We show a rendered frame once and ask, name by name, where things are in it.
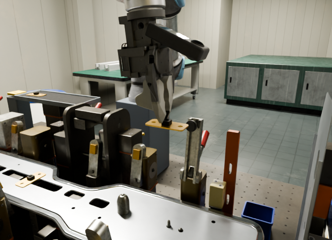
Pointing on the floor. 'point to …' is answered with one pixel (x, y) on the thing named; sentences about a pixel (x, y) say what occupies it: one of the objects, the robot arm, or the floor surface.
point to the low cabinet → (279, 82)
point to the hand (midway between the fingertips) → (165, 115)
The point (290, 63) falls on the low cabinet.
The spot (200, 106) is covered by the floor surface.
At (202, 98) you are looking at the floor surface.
